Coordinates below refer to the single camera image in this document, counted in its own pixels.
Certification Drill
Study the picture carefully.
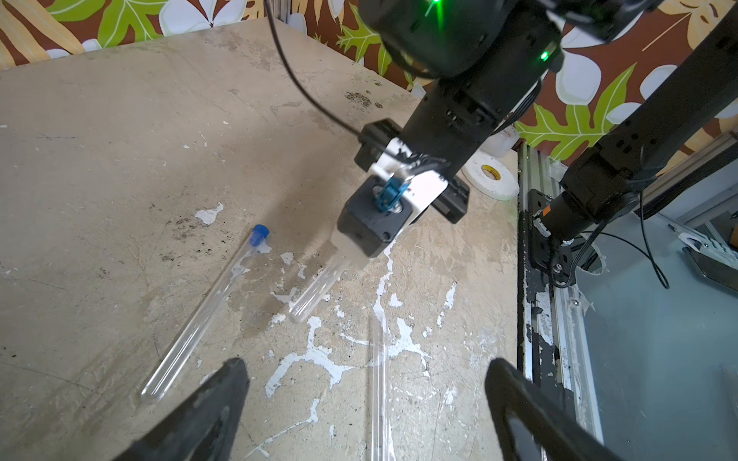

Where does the white tape roll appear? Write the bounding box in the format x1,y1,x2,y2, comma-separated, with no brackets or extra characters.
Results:
461,151,519,202

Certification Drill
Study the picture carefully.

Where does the clear tape roll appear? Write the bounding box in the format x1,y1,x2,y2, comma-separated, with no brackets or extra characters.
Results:
480,126,520,159

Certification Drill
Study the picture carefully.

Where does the blue stopper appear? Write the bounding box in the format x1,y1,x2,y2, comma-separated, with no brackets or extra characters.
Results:
248,225,270,247

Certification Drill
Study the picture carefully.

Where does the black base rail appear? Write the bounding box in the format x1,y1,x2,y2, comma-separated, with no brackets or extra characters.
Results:
517,143,603,443

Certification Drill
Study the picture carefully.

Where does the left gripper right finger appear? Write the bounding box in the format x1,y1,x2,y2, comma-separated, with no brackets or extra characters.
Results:
484,358,619,460

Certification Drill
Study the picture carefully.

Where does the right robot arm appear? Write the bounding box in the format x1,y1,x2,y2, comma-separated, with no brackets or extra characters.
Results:
359,1,737,240

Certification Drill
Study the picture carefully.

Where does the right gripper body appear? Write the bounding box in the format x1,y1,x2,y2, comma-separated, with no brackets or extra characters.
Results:
355,118,470,224

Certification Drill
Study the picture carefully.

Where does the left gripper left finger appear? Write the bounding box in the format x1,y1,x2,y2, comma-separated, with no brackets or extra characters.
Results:
117,357,250,460

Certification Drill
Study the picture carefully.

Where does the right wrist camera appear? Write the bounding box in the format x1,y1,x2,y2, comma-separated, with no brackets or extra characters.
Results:
330,138,449,267

